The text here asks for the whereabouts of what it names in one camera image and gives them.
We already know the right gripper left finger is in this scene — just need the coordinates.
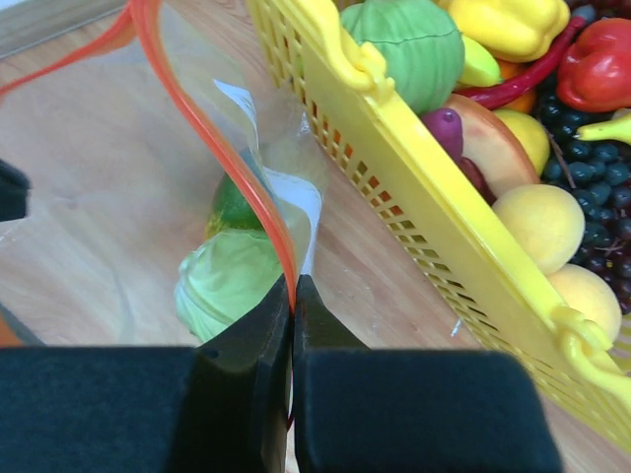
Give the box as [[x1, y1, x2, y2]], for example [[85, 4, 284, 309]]
[[1, 281, 293, 472]]

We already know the green orange mango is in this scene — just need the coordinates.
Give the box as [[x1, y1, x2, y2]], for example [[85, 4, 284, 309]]
[[205, 173, 263, 238]]

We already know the purple sweet potato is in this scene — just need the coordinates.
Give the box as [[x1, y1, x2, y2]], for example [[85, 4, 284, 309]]
[[420, 107, 463, 162]]

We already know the peach fruit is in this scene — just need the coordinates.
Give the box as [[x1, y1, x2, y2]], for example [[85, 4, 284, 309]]
[[547, 264, 622, 342], [492, 184, 586, 275]]

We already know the dark grapes bunch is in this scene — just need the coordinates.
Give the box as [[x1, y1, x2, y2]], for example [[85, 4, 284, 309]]
[[535, 73, 630, 315]]

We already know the green cabbage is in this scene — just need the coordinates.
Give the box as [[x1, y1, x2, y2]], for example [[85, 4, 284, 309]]
[[174, 229, 282, 343]]

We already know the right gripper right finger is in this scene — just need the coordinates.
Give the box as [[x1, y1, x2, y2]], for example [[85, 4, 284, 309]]
[[294, 275, 563, 472]]

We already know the red bell pepper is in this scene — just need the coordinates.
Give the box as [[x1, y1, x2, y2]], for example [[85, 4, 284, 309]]
[[557, 18, 630, 112]]

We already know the apple slice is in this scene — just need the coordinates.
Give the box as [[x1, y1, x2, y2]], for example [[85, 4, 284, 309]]
[[446, 94, 539, 197]]

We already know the green guava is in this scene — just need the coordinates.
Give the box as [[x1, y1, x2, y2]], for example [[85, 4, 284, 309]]
[[340, 0, 464, 115]]

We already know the clear zip top bag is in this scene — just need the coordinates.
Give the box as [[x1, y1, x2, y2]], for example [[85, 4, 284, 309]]
[[1, 1, 327, 345]]

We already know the yellow plastic basket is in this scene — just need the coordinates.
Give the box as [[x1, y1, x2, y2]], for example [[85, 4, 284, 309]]
[[247, 1, 630, 448]]

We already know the yellow banana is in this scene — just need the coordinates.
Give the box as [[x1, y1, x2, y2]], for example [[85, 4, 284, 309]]
[[458, 35, 503, 88]]

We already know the red chili pepper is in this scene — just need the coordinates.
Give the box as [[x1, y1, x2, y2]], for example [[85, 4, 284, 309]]
[[456, 16, 594, 110]]

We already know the yellow bell pepper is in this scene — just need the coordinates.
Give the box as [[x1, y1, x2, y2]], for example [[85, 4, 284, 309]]
[[438, 0, 570, 63]]

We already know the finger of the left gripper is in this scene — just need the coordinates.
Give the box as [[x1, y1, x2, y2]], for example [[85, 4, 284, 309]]
[[0, 160, 31, 222]]

